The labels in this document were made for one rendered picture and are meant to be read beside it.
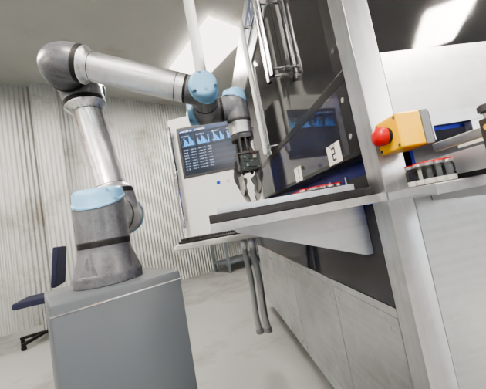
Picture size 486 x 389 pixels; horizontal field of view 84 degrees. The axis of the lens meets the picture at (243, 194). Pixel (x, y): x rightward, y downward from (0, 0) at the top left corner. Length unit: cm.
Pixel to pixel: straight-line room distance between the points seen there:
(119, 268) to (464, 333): 78
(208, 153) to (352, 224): 108
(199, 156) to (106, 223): 104
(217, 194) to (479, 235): 119
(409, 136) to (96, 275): 70
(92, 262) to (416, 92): 84
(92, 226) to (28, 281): 390
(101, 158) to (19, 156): 391
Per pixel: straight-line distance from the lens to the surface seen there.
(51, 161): 459
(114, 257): 69
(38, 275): 457
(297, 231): 70
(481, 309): 85
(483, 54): 98
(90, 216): 70
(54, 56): 87
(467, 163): 68
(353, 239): 76
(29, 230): 457
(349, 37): 79
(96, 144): 89
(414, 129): 64
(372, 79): 76
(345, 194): 69
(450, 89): 87
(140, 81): 79
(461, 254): 80
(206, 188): 161
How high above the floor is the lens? 88
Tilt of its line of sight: 5 degrees up
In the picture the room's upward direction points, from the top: 10 degrees counter-clockwise
